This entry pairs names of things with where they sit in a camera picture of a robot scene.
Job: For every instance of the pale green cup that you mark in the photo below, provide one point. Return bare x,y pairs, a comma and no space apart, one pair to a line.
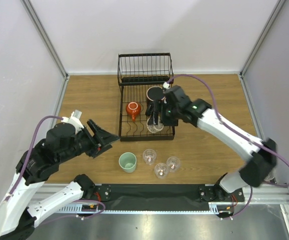
128,162

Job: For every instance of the clear stemless glass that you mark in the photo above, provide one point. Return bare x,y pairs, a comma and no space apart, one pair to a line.
173,163
149,156
161,170

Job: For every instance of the black skull pattern mug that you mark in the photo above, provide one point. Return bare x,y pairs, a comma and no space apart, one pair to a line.
154,98

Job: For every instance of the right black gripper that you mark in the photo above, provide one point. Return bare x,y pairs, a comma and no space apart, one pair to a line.
161,110

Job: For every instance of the clear stemless glass right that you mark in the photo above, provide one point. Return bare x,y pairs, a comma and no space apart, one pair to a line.
173,163

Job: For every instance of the left aluminium frame post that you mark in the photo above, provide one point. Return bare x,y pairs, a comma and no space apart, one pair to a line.
33,15

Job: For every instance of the aluminium frame post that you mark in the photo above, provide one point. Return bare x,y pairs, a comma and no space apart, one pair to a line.
33,15
263,34

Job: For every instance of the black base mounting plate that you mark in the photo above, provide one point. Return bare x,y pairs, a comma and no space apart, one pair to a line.
121,194

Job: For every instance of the grey slotted cable duct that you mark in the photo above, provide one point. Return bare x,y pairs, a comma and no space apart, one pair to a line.
141,208

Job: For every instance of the right aluminium frame post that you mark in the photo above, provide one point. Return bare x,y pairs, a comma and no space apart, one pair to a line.
263,34

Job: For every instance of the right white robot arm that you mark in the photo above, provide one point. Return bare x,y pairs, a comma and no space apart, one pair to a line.
257,153

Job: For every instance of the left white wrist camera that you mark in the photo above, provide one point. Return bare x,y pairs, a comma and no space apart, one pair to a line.
74,120

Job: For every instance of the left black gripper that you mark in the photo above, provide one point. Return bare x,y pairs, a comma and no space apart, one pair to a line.
106,138

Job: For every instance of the clear stemless glass front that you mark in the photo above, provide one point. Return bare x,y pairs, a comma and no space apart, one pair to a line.
161,170

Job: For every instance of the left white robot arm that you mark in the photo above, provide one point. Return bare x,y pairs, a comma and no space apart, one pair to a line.
65,141

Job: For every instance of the black wire dish rack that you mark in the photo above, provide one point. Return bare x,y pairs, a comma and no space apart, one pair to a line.
136,73

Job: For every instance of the small orange black cup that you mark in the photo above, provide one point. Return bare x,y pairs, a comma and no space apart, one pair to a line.
133,110

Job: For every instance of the short clear glass tumbler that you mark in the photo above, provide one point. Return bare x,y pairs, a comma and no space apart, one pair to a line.
155,128

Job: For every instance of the clear stemless glass back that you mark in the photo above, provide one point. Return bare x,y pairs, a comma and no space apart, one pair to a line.
149,156

